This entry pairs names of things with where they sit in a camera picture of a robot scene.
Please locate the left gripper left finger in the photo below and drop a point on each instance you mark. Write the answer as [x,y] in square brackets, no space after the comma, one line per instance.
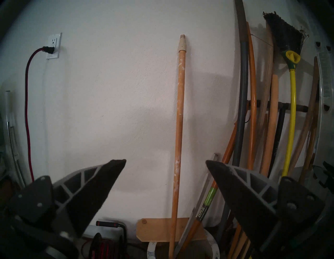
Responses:
[78,198]

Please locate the long dark grey pole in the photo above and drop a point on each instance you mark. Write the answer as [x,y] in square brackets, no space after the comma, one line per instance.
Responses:
[244,78]

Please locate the weathered grey wooden pole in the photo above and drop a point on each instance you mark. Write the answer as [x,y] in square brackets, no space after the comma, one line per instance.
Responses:
[268,73]

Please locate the plywood board with hole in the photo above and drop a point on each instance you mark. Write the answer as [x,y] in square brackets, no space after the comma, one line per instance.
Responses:
[156,229]

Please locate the light smooth wooden dowel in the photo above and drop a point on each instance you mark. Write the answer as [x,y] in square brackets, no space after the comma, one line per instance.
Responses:
[272,117]

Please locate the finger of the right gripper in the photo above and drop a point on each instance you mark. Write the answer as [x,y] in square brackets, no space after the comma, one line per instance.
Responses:
[326,177]

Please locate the wooden pole with threaded tip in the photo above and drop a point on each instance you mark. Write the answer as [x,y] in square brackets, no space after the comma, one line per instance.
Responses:
[180,104]

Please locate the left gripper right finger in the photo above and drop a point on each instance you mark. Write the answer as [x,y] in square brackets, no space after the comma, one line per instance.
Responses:
[250,201]

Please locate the white wall outlet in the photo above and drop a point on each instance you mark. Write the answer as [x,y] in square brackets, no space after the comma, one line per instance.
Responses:
[55,41]

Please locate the white floral ceramic pot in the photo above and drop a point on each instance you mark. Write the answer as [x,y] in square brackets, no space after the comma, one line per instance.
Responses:
[213,248]

